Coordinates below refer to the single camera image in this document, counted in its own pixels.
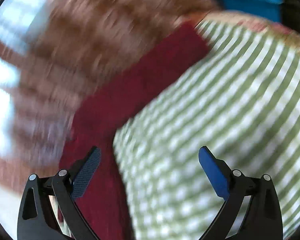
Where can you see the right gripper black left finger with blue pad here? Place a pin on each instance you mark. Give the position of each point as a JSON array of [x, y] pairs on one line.
[[36, 219]]

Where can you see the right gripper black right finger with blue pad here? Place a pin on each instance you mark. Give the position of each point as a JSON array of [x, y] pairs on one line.
[[262, 219]]

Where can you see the dark red knitted garment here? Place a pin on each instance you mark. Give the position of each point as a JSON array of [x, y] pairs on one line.
[[104, 203]]

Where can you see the green white checkered bedsheet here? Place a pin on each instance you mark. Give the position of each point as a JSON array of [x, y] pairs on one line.
[[242, 101]]

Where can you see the brown floral patterned curtain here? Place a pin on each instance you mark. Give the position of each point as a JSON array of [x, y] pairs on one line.
[[55, 53]]

